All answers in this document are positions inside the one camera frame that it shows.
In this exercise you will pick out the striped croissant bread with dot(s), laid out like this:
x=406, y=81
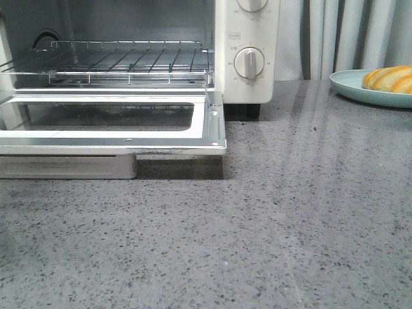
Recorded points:
x=395, y=79

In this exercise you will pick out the oven glass door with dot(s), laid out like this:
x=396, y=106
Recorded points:
x=99, y=133

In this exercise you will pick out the lower oven timer knob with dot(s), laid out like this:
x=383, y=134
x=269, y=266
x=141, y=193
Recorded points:
x=249, y=63

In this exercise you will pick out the white toaster oven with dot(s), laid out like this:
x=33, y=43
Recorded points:
x=221, y=26

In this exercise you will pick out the upper oven knob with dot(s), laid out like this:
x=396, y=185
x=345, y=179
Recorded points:
x=252, y=6

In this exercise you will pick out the light green plate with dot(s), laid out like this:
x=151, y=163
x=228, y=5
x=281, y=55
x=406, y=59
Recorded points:
x=349, y=84

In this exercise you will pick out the grey curtain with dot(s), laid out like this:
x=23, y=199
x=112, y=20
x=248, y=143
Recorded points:
x=317, y=38

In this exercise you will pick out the metal wire oven rack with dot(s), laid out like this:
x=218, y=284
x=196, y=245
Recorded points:
x=124, y=64

